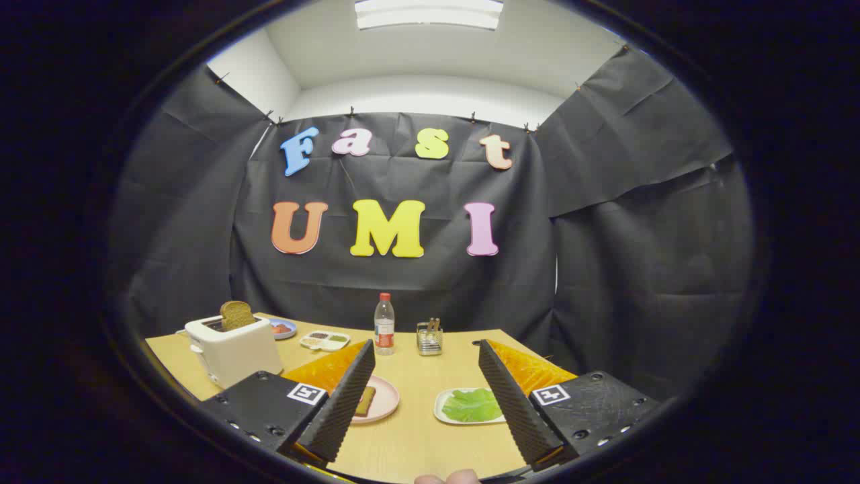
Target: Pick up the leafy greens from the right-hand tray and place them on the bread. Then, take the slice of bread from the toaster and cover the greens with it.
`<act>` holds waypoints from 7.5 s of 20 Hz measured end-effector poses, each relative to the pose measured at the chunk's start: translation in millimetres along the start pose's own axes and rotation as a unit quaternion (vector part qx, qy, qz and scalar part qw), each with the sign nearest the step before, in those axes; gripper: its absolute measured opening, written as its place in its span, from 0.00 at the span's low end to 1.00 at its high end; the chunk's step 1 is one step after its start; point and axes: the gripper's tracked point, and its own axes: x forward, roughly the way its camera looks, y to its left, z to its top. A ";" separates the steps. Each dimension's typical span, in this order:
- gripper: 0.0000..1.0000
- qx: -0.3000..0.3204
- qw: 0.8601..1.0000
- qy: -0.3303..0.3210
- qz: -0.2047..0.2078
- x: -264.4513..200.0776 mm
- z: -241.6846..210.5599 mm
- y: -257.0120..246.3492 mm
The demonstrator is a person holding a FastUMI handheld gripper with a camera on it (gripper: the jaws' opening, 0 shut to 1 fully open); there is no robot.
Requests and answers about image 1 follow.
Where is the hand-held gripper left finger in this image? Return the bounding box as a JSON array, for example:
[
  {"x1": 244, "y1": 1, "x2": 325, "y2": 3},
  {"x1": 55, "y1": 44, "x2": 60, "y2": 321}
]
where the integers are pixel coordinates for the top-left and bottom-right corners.
[{"x1": 198, "y1": 339, "x2": 376, "y2": 465}]

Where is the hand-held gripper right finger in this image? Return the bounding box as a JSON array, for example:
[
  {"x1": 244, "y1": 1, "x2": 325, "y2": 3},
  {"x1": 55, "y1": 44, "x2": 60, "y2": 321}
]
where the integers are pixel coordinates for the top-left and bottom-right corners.
[{"x1": 478, "y1": 339, "x2": 662, "y2": 471}]

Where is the green lettuce leaf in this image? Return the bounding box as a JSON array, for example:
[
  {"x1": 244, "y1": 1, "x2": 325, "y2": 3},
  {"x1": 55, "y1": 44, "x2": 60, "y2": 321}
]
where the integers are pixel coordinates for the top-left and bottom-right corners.
[{"x1": 442, "y1": 388, "x2": 503, "y2": 424}]

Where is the brown toasted bread slice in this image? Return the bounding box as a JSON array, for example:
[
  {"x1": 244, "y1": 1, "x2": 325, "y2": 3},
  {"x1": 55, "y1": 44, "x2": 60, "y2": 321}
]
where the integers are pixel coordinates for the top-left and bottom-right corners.
[{"x1": 220, "y1": 300, "x2": 257, "y2": 331}]

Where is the pink plate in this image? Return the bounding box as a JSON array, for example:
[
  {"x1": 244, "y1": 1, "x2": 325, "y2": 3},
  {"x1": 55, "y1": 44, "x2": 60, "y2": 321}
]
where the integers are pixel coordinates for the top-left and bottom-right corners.
[{"x1": 351, "y1": 375, "x2": 400, "y2": 425}]

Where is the white divided dish with beans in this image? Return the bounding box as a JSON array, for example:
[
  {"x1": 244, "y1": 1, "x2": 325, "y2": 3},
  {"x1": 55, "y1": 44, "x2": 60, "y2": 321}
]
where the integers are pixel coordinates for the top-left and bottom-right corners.
[{"x1": 300, "y1": 331, "x2": 351, "y2": 352}]

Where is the white rectangular plate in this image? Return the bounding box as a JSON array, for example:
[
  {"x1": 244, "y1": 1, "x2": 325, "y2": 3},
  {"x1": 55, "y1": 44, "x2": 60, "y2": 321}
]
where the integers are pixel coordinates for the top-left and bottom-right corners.
[{"x1": 433, "y1": 387, "x2": 506, "y2": 426}]

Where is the clear water bottle red cap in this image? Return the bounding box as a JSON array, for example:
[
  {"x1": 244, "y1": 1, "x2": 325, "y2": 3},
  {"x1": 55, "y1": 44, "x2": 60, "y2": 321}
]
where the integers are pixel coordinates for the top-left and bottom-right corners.
[{"x1": 374, "y1": 292, "x2": 396, "y2": 356}]

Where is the white toaster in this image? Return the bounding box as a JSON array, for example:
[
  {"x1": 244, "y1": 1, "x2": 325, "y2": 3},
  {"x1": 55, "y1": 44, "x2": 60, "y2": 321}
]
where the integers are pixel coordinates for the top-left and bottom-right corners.
[{"x1": 184, "y1": 315, "x2": 284, "y2": 389}]

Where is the black backdrop cloth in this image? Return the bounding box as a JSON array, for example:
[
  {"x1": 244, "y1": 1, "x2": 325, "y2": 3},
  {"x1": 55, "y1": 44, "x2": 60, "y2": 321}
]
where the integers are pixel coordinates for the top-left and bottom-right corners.
[{"x1": 111, "y1": 44, "x2": 753, "y2": 404}]

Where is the ceiling light panel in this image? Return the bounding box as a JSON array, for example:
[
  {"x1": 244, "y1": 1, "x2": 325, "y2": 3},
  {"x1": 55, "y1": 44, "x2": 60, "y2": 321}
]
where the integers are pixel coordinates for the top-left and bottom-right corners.
[{"x1": 354, "y1": 0, "x2": 505, "y2": 31}]

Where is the wire mesh utensil holder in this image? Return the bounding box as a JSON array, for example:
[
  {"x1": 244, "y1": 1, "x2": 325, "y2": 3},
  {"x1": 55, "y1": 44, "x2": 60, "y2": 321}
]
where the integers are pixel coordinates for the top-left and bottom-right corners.
[{"x1": 416, "y1": 322, "x2": 443, "y2": 356}]

